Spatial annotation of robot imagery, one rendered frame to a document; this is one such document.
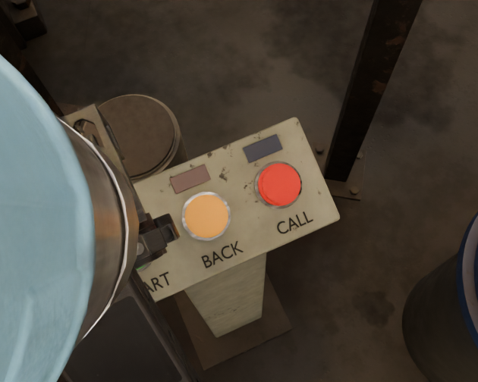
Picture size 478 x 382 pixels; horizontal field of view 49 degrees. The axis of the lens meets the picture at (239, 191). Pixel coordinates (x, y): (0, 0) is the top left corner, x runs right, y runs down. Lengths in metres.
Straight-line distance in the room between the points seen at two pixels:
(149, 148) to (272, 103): 0.66
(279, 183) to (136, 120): 0.22
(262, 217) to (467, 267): 0.31
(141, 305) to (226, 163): 0.29
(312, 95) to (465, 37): 0.41
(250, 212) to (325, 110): 0.77
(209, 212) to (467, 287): 0.36
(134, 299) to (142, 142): 0.42
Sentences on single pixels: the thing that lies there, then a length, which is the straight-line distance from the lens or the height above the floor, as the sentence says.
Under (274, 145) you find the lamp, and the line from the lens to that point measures 0.50.
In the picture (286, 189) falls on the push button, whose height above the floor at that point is 0.61.
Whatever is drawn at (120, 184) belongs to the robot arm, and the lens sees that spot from 0.16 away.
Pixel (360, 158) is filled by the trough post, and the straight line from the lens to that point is 1.19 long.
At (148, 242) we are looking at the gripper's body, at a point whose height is 0.82.
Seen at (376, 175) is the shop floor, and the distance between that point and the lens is 1.19.
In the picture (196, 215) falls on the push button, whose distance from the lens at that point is 0.48.
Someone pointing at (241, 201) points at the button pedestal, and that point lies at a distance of 0.50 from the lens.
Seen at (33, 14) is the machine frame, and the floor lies 0.07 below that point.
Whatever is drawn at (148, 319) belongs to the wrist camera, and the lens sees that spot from 0.23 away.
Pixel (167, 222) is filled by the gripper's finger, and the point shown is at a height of 0.78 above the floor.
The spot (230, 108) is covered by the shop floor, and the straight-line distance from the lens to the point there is 1.24.
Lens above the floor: 1.07
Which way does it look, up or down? 68 degrees down
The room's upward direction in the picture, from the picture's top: 5 degrees counter-clockwise
